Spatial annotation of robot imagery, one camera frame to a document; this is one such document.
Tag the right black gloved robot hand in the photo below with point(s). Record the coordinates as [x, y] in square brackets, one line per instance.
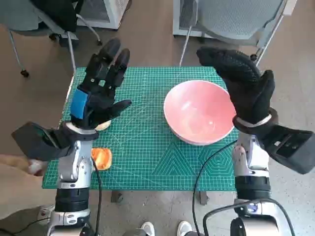
[243, 83]

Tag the left bare black robot hand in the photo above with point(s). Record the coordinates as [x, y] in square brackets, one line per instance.
[98, 98]

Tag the round toy bread bun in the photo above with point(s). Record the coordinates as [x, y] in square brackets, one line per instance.
[104, 126]

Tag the pink bowl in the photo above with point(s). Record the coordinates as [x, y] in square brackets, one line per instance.
[197, 110]

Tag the square golden toy bread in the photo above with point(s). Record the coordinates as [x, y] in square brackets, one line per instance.
[103, 158]

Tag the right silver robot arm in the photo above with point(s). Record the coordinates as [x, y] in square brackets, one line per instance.
[248, 157]

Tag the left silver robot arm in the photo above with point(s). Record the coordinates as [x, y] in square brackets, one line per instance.
[76, 164]

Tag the grey mesh chair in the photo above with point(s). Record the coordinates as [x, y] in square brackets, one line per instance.
[233, 17]

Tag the green cutting mat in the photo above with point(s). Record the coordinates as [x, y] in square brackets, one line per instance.
[147, 152]

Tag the white mesh cabinet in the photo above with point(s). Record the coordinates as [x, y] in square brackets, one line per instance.
[183, 17]
[108, 12]

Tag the black jacket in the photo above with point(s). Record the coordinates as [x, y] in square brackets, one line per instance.
[59, 12]

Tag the person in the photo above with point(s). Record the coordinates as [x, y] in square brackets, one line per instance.
[14, 163]

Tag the grey chair with metal legs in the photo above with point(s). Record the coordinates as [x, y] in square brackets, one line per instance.
[17, 14]

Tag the white shoe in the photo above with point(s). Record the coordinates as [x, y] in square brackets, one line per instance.
[184, 228]
[148, 228]

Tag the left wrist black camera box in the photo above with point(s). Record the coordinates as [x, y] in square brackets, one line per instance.
[34, 140]

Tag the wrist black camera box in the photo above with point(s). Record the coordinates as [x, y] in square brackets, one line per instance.
[34, 140]
[292, 150]

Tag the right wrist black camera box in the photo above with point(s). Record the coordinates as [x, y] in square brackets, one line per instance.
[292, 150]

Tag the grey table leg bracket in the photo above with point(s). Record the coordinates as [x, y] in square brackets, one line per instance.
[116, 196]
[203, 197]

